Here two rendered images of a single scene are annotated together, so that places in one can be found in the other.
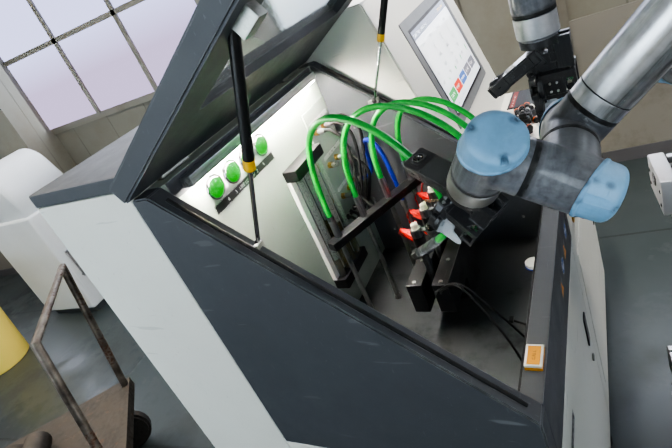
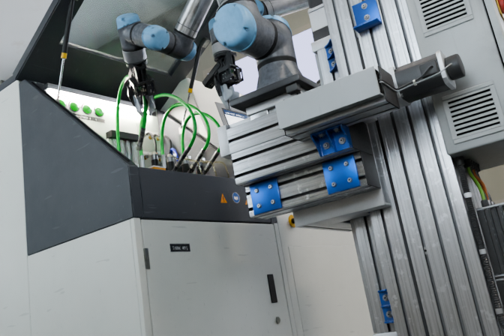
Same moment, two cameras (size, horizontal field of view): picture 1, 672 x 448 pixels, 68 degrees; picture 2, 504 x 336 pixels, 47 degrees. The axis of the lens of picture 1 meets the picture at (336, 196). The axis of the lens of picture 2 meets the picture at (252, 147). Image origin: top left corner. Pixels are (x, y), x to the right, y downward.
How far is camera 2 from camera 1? 1.77 m
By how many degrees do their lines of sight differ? 41
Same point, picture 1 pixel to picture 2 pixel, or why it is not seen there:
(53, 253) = not seen: outside the picture
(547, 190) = (136, 31)
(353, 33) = (181, 93)
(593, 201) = (146, 32)
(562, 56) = (228, 61)
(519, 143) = (130, 16)
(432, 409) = (92, 177)
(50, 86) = not seen: hidden behind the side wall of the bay
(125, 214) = (13, 91)
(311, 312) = (61, 124)
